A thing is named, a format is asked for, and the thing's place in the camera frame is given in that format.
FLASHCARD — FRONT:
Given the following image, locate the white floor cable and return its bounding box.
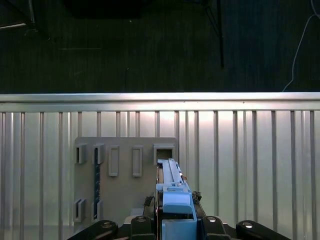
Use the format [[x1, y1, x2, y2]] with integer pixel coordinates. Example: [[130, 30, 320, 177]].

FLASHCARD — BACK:
[[282, 12, 320, 92]]

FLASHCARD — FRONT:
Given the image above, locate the metal frame bar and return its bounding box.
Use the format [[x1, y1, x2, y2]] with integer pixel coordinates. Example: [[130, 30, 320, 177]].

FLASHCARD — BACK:
[[0, 0, 36, 31]]

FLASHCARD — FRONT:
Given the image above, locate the RAM stick in rack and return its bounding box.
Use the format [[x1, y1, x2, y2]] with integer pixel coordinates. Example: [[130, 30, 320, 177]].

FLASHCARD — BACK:
[[93, 147, 101, 218]]

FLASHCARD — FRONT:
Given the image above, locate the black stand leg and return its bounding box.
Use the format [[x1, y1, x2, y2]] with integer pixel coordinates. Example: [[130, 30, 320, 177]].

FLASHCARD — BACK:
[[203, 0, 225, 69]]

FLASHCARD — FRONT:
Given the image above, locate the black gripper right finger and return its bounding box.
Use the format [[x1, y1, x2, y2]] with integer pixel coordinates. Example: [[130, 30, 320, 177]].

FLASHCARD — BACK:
[[191, 190, 293, 240]]

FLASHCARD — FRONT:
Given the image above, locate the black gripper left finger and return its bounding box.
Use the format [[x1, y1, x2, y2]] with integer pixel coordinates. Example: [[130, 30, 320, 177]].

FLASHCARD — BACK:
[[66, 195, 161, 240]]

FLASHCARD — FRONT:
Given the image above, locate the gray parts rack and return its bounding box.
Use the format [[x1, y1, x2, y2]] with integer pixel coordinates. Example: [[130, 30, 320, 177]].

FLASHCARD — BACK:
[[72, 136, 180, 223]]

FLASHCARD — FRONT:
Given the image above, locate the hard disk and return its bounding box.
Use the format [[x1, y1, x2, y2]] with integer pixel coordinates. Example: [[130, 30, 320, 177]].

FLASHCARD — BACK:
[[155, 157, 198, 240]]

